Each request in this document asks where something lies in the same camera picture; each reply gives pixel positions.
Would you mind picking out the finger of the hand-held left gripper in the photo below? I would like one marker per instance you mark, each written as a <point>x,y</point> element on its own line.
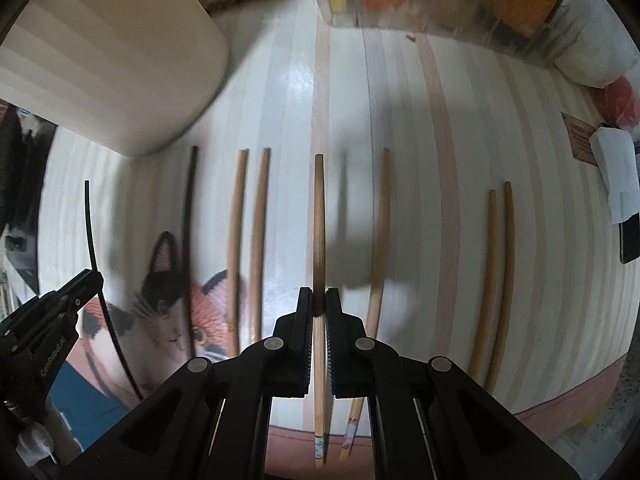
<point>82,287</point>

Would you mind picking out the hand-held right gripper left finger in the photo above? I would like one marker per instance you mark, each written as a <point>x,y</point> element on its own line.
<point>302,360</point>

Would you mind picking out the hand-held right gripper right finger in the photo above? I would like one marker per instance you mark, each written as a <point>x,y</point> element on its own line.
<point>332,360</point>

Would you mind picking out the black chopstick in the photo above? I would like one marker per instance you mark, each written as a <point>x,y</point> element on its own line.
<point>91,240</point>
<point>190,240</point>

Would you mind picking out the wooden chopstick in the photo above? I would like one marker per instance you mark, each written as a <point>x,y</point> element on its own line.
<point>319,220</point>
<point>236,240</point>
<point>487,280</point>
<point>506,280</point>
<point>260,230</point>
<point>381,240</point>

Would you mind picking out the cream utensil holder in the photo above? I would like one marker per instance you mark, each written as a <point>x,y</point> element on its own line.
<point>110,55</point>

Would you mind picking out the black phone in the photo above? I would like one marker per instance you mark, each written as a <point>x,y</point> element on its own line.
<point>631,237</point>

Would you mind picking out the brown card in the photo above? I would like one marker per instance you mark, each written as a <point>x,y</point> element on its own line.
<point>580,140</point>

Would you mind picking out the white folded paper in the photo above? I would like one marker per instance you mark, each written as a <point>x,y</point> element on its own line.
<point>617,170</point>

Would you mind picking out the clear plastic container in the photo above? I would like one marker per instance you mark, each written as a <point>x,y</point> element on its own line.
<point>430,5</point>

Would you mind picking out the red round object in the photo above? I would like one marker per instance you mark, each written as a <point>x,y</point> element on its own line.
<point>622,102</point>

